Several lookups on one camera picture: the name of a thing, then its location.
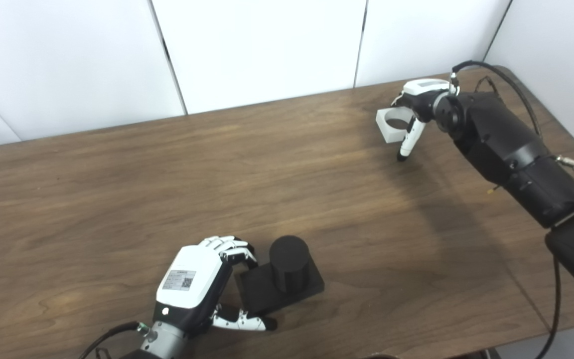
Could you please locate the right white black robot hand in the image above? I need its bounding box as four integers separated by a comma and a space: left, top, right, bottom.
391, 79, 459, 163

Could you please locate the white square piece with hole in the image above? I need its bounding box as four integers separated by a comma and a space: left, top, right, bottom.
376, 107, 416, 144

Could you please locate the black peg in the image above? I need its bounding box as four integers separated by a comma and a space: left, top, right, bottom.
237, 235, 325, 316

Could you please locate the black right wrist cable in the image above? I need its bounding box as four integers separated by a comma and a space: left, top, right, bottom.
450, 60, 563, 359

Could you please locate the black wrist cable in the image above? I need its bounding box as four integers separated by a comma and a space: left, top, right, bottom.
78, 322, 149, 359
450, 60, 563, 359

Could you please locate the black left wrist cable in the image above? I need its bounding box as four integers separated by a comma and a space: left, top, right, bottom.
78, 322, 149, 359

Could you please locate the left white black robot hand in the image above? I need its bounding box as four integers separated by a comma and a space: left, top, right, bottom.
153, 235, 278, 335

